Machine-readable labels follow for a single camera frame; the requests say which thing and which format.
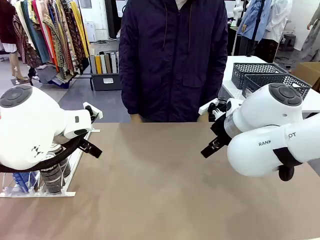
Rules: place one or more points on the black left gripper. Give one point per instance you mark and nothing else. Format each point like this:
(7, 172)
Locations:
(84, 143)

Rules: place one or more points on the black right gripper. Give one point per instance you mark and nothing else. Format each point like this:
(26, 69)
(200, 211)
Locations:
(221, 132)

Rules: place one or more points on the dark grey plastic basket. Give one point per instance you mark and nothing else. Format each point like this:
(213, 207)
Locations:
(295, 82)
(257, 71)

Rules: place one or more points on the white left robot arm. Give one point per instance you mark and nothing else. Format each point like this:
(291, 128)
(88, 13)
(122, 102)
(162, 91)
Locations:
(30, 125)

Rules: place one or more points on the person left forearm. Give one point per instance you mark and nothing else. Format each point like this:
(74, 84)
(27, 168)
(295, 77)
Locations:
(217, 82)

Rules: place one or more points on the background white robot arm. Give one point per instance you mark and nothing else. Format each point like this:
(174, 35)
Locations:
(237, 10)

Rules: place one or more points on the person right forearm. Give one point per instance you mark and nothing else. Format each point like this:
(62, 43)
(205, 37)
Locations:
(128, 95)

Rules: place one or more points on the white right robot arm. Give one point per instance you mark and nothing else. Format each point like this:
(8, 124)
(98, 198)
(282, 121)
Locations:
(262, 117)

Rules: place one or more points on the white can dispenser rack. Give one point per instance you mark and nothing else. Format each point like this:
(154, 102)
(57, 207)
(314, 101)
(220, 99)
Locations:
(71, 172)

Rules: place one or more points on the person left hand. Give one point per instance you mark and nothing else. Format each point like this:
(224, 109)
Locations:
(203, 118)

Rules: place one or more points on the person right hand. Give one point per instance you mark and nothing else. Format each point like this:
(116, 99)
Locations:
(136, 118)

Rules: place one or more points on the grey bin with boards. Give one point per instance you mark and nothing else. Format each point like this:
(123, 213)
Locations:
(106, 80)

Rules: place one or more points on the white side table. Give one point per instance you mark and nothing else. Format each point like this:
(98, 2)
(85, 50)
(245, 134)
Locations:
(227, 72)

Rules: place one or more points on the grey cloth pile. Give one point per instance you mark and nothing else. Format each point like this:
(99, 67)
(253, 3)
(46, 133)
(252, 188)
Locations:
(46, 73)

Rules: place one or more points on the person in navy jacket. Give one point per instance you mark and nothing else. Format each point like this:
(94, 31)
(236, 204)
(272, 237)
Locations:
(172, 60)

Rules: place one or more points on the mannequin legs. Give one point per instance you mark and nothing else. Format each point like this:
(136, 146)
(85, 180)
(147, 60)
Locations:
(16, 67)

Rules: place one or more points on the white floor appliance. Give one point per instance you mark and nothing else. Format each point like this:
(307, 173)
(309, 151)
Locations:
(90, 31)

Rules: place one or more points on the rack of colourful clothes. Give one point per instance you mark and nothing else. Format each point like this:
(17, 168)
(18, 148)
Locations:
(55, 37)

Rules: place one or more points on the cardboard box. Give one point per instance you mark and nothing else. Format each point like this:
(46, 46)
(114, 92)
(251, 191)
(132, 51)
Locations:
(308, 72)

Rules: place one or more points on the black stool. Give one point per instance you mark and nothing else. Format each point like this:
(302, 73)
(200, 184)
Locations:
(289, 41)

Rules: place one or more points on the black panel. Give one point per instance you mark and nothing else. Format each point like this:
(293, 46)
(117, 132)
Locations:
(112, 17)

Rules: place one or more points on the hanging white shirt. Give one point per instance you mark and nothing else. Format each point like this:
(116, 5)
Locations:
(277, 20)

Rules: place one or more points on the mannequin in grey dress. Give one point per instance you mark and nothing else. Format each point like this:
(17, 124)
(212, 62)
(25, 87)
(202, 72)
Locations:
(312, 40)

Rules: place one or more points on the dark red garment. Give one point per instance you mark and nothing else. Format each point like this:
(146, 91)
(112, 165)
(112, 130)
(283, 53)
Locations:
(6, 20)

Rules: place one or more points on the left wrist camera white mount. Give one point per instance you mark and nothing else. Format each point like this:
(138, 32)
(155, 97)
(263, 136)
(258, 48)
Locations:
(96, 113)

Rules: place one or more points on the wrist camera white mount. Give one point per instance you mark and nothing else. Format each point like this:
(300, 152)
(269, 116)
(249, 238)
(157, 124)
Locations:
(96, 113)
(207, 106)

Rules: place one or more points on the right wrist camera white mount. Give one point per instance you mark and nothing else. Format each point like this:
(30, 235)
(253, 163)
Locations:
(207, 106)

